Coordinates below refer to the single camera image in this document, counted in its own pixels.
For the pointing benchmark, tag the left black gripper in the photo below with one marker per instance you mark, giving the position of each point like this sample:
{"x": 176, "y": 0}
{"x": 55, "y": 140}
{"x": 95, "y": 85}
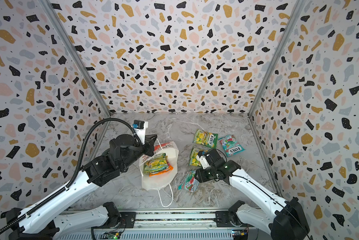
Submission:
{"x": 150, "y": 139}

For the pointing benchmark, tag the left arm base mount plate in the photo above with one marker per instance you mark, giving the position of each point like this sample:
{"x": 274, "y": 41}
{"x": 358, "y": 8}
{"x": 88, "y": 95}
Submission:
{"x": 123, "y": 220}

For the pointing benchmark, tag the right small circuit board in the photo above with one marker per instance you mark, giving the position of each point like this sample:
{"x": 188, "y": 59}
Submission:
{"x": 240, "y": 235}

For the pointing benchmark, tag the right corner aluminium post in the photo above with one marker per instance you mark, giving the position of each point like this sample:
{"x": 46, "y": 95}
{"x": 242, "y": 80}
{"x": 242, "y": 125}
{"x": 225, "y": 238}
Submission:
{"x": 277, "y": 54}

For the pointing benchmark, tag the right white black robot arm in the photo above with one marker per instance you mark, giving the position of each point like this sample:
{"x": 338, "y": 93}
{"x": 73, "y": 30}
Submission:
{"x": 274, "y": 215}

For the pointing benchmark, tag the corner aluminium post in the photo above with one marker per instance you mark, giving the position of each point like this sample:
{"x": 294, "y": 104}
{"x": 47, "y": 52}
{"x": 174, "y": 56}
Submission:
{"x": 52, "y": 16}
{"x": 277, "y": 54}

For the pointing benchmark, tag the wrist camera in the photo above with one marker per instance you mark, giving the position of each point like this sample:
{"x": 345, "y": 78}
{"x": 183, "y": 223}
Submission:
{"x": 201, "y": 157}
{"x": 140, "y": 129}

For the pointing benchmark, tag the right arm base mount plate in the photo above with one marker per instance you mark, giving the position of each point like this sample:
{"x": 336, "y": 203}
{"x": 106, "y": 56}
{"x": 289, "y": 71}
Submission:
{"x": 225, "y": 219}

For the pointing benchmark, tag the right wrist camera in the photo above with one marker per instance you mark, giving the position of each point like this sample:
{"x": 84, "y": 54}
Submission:
{"x": 201, "y": 157}

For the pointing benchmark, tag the small circuit board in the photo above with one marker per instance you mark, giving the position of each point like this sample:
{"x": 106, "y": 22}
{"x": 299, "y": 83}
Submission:
{"x": 111, "y": 236}
{"x": 240, "y": 235}

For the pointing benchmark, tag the orange snack packet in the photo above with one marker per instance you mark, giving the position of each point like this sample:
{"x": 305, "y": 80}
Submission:
{"x": 159, "y": 167}

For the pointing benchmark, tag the teal mint blossom candy packet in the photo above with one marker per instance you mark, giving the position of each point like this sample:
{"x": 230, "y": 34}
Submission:
{"x": 230, "y": 145}

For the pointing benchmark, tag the left small circuit board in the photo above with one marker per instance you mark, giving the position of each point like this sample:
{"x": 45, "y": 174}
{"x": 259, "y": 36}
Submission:
{"x": 111, "y": 236}

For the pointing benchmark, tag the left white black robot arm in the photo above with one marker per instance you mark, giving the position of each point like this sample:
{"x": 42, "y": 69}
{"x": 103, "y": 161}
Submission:
{"x": 47, "y": 222}

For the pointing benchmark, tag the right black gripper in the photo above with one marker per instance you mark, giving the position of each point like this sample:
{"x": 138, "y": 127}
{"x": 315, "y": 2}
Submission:
{"x": 202, "y": 175}

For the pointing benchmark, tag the green lemon candy packet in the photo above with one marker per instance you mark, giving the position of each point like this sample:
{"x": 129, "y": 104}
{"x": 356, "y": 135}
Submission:
{"x": 193, "y": 160}
{"x": 205, "y": 138}

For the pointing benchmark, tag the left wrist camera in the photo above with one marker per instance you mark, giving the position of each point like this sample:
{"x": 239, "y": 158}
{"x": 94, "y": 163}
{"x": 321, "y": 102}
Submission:
{"x": 140, "y": 129}

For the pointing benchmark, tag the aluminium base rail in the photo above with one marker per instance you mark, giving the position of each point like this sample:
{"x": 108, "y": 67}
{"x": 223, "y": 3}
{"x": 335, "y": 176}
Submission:
{"x": 193, "y": 224}

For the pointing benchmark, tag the white floral paper bag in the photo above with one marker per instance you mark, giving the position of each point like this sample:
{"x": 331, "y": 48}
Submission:
{"x": 159, "y": 182}

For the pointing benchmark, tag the left corner aluminium post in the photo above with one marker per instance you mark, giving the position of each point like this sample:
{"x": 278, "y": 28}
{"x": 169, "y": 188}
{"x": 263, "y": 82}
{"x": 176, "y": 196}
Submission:
{"x": 52, "y": 16}

